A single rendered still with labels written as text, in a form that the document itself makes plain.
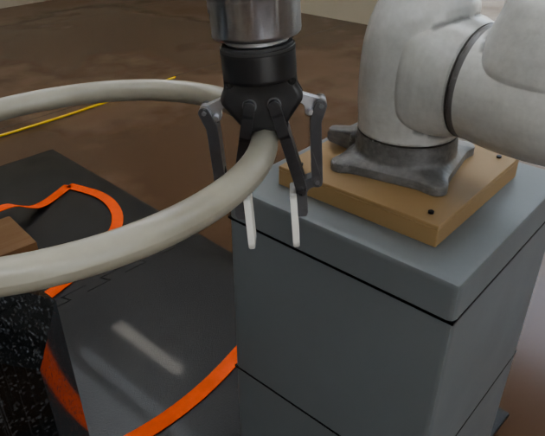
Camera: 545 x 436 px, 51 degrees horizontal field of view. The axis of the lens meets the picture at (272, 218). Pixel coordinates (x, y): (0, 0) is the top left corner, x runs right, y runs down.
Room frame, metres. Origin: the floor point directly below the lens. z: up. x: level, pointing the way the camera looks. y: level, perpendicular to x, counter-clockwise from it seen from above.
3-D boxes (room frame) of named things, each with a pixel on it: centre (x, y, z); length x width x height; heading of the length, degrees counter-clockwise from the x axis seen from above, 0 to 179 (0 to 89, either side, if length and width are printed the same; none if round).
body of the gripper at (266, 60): (0.57, 0.01, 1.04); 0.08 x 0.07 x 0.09; 88
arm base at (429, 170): (0.85, -0.19, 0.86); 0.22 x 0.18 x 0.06; 59
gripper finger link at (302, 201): (0.57, -0.04, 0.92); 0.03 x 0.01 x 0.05; 88
